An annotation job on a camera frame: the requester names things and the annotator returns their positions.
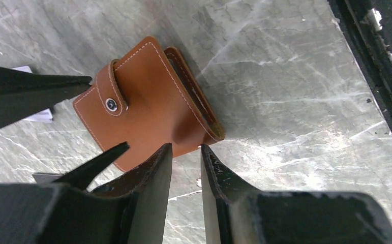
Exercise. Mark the white card stack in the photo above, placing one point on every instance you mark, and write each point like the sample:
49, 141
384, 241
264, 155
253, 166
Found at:
41, 116

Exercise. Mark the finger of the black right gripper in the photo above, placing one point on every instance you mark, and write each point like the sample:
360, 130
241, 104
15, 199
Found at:
17, 88
82, 176

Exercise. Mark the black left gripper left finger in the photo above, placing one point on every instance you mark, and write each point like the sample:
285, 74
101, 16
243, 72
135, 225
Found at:
128, 209

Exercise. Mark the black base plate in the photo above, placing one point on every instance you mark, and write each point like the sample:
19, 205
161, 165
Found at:
367, 27

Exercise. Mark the brown leather card holder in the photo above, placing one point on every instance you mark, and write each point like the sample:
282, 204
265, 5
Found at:
147, 98

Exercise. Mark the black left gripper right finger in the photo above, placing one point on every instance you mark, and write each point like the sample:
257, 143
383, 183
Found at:
237, 212

